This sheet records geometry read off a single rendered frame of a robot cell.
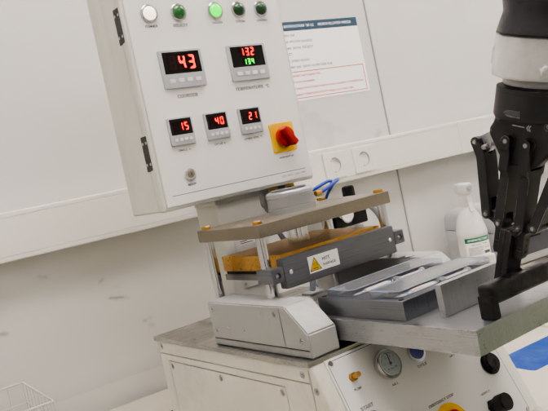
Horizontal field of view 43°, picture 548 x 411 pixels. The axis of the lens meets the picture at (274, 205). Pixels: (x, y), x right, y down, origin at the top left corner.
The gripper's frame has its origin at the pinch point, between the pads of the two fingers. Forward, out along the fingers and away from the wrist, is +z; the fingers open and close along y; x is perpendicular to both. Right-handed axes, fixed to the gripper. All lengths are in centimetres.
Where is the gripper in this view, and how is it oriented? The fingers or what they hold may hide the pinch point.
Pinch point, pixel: (509, 254)
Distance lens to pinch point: 88.0
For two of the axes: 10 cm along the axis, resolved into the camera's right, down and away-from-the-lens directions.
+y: 6.3, 2.7, -7.3
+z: -0.1, 9.4, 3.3
